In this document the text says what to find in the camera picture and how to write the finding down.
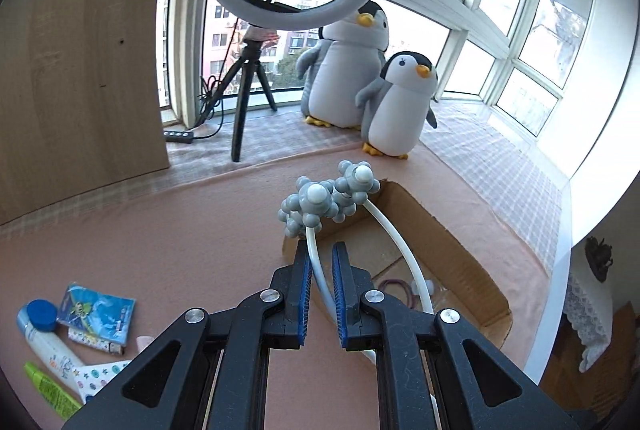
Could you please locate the grey ball massager white handle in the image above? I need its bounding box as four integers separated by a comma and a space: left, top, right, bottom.
277, 160, 443, 430

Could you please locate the white lace cloth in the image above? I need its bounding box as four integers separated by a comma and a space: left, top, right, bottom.
565, 270, 616, 373

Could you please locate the small penguin plush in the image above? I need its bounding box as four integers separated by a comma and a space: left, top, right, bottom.
356, 52, 438, 159

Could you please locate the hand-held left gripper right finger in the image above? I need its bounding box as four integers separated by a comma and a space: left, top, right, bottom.
331, 241, 583, 430

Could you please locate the black tripod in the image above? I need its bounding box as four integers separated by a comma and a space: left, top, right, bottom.
200, 27, 278, 163

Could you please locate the dark figurine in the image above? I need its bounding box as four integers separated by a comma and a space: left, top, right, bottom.
585, 236, 615, 281

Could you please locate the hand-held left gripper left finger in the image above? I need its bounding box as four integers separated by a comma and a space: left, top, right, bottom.
62, 240, 313, 430

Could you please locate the large penguin plush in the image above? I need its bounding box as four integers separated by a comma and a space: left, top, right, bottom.
296, 0, 391, 129

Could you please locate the green tube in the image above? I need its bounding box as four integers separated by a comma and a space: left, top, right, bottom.
24, 361, 83, 421

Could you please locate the black tripod cable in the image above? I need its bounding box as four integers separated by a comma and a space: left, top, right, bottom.
197, 77, 226, 141

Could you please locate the patterned lighter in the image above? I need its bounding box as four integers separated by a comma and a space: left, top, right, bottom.
67, 327, 126, 357

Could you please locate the blue printed packet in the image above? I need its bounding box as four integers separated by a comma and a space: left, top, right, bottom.
56, 282, 137, 345

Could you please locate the purple hair tie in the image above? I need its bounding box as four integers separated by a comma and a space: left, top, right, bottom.
377, 279, 421, 311

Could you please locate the white patterned tube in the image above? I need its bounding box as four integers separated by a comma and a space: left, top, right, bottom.
16, 305, 133, 403

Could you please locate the cardboard box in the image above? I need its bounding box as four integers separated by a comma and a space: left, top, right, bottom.
282, 180, 513, 351

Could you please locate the light wooden board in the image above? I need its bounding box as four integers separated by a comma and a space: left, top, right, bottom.
0, 0, 173, 225

